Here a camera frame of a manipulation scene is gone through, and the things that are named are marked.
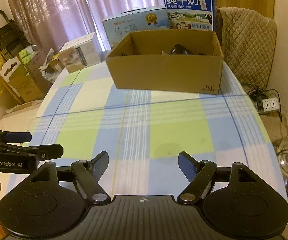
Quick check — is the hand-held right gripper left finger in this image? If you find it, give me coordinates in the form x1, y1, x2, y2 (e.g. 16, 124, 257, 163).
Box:
30, 151, 111, 205

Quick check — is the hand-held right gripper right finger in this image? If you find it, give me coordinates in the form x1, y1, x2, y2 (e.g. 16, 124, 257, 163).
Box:
176, 151, 257, 205

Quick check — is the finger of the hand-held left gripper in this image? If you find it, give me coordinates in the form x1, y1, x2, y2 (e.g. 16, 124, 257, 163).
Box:
0, 142, 64, 161
0, 129, 32, 143

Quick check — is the brown cardboard box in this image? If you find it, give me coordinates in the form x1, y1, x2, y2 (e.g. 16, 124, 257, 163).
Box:
105, 29, 224, 95

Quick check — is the black product box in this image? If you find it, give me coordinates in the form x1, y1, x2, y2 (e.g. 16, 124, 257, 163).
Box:
170, 43, 194, 55

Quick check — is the brown carton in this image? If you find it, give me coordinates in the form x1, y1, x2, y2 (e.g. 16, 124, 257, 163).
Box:
7, 50, 52, 103

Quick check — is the green tissue pack bundle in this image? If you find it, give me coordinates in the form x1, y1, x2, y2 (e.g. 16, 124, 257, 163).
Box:
18, 46, 35, 64

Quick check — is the black metal folding rack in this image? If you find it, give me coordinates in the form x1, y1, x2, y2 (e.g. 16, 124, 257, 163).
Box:
0, 9, 32, 60

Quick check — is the white appliance box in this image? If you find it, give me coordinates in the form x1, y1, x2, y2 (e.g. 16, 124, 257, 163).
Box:
58, 32, 102, 73

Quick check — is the white power strip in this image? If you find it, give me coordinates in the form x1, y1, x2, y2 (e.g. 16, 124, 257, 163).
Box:
262, 96, 281, 112

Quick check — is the beige quilted chair cover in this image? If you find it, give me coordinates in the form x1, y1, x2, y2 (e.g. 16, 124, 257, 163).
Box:
218, 7, 277, 90

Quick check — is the pink sheer curtain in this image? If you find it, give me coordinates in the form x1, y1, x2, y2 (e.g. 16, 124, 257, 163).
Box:
2, 0, 182, 53

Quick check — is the light blue milk carton box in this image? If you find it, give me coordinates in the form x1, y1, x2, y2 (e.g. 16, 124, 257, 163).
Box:
102, 6, 169, 50

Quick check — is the dark blue milk carton box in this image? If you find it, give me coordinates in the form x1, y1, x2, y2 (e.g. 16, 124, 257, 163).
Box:
162, 0, 216, 32

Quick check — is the white carton with cutout handle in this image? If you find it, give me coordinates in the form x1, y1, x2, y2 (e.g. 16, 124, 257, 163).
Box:
0, 56, 25, 98

